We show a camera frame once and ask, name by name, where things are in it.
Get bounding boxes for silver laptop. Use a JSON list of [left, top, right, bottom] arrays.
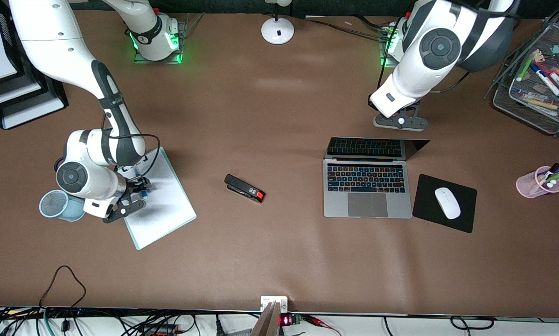
[[323, 136, 431, 219]]

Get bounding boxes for green slim marker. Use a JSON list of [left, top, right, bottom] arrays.
[[516, 49, 538, 83]]

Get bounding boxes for black capped marker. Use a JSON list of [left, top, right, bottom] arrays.
[[538, 162, 559, 183]]

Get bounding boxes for mint clipboard with white paper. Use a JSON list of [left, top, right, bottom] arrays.
[[116, 146, 197, 251]]

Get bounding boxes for blue mesh pen cup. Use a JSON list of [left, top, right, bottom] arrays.
[[39, 189, 87, 222]]

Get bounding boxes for black stapler with red end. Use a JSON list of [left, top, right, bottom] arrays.
[[224, 174, 266, 204]]

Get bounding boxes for black mouse pad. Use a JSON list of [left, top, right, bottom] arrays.
[[412, 174, 478, 234]]

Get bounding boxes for white computer mouse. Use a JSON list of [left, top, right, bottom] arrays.
[[434, 187, 461, 220]]

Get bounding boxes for black stacked letter trays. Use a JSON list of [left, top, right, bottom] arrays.
[[0, 0, 69, 130]]

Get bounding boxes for white lamp base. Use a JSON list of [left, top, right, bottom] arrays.
[[261, 0, 295, 45]]

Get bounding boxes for black hub with orange ports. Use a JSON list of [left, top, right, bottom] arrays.
[[142, 324, 177, 336]]

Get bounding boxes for pink mesh pen cup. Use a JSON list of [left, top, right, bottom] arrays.
[[516, 166, 559, 199]]

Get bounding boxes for clear arm base plate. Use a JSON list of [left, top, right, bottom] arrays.
[[134, 13, 204, 65], [379, 21, 404, 69]]

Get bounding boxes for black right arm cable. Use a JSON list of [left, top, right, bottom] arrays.
[[101, 112, 161, 180]]

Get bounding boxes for black looped cable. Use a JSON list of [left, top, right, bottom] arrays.
[[39, 265, 87, 309]]

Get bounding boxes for black arm base cable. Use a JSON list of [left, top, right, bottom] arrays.
[[303, 16, 388, 42]]

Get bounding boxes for black wire mesh desk organizer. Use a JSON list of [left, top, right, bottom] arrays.
[[484, 9, 559, 137]]

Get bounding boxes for aluminium profile post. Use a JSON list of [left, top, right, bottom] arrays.
[[251, 300, 282, 336]]

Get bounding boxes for white post bracket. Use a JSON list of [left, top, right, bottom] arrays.
[[261, 296, 288, 312]]

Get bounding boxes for red wire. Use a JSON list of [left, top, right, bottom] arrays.
[[303, 315, 342, 336]]

